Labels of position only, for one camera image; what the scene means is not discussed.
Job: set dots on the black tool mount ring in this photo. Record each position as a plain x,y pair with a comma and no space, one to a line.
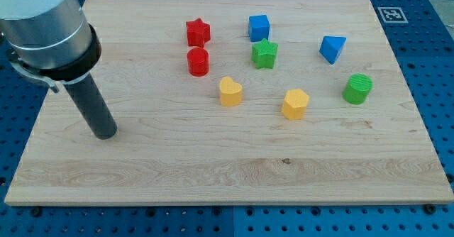
80,66

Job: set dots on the green star block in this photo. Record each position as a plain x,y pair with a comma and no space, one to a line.
264,54

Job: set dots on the red star block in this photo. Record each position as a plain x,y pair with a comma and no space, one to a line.
198,33

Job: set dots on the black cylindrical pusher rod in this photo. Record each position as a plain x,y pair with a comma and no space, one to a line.
90,102

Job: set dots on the blue triangle block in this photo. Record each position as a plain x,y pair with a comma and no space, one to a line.
331,47

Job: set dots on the green cylinder block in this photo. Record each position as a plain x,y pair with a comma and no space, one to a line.
357,88

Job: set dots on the white fiducial marker tag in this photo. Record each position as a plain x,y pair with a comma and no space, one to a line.
392,14

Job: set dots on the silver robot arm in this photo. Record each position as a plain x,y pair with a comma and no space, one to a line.
52,42

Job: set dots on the yellow pentagon block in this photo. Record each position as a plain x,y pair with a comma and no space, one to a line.
295,104

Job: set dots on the yellow heart block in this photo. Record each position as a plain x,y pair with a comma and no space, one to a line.
231,92

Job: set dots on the wooden board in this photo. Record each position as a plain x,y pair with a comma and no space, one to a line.
243,102

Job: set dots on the red cylinder block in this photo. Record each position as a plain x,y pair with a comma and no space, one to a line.
198,62

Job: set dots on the blue cube block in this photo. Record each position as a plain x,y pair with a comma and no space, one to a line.
258,28

